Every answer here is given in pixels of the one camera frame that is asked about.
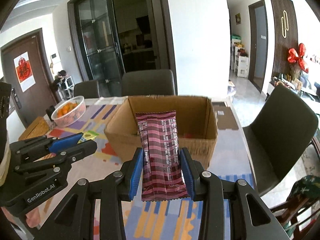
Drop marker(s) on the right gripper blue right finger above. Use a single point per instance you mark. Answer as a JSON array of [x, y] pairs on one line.
[[187, 174]]

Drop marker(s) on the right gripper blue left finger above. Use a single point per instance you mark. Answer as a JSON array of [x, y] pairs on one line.
[[135, 171]]

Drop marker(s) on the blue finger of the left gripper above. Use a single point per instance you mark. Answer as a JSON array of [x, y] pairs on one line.
[[62, 144]]

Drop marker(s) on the maroon striped snack packet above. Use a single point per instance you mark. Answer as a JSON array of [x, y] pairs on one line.
[[162, 175]]

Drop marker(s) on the small yellow-green candy packet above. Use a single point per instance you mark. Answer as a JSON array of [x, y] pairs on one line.
[[89, 135]]

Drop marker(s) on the person's left hand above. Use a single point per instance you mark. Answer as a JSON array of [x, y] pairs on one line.
[[32, 218]]

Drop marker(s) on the white basket with oranges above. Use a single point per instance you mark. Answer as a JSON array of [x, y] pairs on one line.
[[69, 112]]

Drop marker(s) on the brown cardboard box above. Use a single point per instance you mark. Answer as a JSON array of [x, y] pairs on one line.
[[191, 118]]

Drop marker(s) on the dark chair far left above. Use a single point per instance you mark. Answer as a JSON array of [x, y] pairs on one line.
[[87, 89]]

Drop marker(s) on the red paper door decoration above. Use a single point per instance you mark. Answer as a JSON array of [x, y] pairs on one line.
[[24, 71]]

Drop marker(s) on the dark chair behind box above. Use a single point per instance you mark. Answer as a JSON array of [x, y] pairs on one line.
[[148, 82]]

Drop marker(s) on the dark chair right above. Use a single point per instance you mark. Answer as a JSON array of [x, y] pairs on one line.
[[278, 137]]

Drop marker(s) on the green floral cloth bag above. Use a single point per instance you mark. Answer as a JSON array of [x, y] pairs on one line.
[[305, 188]]

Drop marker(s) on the white storage shelf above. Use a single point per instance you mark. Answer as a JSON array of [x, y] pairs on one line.
[[239, 57]]

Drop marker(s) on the red balloon decoration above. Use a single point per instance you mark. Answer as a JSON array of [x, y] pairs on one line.
[[296, 56]]

